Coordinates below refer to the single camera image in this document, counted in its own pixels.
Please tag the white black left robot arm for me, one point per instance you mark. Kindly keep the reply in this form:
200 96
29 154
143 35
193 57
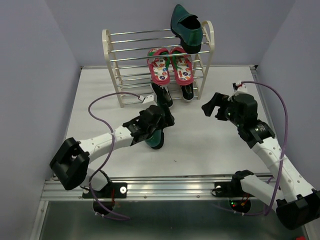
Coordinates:
71 162

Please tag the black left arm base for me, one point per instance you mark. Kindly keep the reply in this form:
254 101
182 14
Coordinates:
105 190

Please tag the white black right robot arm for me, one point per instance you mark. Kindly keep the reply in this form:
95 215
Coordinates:
295 201

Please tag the cream chrome shoe rack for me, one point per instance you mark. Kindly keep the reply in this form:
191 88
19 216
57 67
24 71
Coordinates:
138 59

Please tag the black canvas sneaker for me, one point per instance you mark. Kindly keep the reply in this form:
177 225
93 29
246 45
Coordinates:
187 92
163 96

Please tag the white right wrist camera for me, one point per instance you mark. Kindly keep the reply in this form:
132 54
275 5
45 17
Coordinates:
239 88

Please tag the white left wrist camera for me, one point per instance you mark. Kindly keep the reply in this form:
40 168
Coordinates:
149 99

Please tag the aluminium mounting rail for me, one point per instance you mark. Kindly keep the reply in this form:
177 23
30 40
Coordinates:
145 189

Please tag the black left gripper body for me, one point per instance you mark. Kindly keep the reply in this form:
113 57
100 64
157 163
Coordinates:
163 122

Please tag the pink printed sandal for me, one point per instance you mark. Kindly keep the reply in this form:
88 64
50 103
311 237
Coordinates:
182 66
158 65

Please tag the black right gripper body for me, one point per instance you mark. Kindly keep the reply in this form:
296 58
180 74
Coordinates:
231 116

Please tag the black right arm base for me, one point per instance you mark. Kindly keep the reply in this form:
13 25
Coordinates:
228 189

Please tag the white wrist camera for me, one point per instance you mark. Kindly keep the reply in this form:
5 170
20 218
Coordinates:
239 88
149 99

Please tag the green loafer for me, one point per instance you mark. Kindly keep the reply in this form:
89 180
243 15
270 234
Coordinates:
187 28
156 141

